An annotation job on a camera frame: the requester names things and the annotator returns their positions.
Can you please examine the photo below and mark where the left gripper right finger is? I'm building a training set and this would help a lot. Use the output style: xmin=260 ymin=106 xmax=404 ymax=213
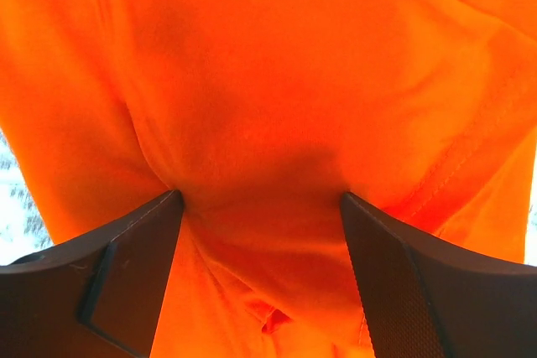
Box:
xmin=341 ymin=193 xmax=536 ymax=358

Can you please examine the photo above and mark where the floral table mat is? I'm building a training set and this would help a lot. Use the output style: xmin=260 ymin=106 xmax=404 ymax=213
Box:
xmin=0 ymin=133 xmax=53 ymax=266

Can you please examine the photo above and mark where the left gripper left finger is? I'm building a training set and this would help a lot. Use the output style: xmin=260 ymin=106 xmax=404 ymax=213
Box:
xmin=1 ymin=191 xmax=183 ymax=357

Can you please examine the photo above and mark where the orange t-shirt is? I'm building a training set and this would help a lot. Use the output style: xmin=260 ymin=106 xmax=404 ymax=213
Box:
xmin=1 ymin=0 xmax=536 ymax=357

